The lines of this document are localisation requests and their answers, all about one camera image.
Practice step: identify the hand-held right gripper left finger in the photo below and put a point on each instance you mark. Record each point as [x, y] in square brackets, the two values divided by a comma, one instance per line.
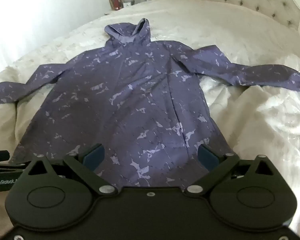
[95, 155]

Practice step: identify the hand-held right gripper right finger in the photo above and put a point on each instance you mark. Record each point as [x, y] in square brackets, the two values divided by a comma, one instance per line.
[207, 158]

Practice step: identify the purple patterned hooded jacket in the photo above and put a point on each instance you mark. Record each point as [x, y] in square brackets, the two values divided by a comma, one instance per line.
[130, 100]

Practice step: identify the white bedspread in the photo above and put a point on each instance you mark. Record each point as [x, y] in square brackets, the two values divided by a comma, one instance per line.
[252, 120]

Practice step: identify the red box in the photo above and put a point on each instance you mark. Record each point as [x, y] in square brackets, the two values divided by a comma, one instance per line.
[115, 3]

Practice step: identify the small white clock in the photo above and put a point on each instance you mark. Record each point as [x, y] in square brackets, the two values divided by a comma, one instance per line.
[127, 4]

